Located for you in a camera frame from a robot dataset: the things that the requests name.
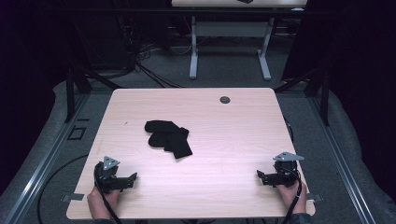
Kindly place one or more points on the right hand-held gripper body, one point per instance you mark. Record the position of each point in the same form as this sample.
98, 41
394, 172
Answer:
286, 174

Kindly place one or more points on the black metal stand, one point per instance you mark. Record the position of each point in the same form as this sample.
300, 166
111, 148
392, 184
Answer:
325, 96
70, 93

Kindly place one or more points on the person's right hand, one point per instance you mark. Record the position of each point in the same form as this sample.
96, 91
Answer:
295, 196

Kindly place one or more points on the aluminium floor rail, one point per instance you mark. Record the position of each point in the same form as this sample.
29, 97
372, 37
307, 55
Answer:
46, 161
341, 161

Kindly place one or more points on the person's left hand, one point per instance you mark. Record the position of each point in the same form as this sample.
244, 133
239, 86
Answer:
101, 203

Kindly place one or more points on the black sock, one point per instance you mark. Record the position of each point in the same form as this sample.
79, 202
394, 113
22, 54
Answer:
162, 126
177, 144

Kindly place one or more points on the white-legged background table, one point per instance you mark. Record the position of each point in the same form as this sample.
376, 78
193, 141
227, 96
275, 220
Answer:
230, 29

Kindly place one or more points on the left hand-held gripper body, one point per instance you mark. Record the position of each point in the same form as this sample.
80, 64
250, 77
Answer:
107, 180

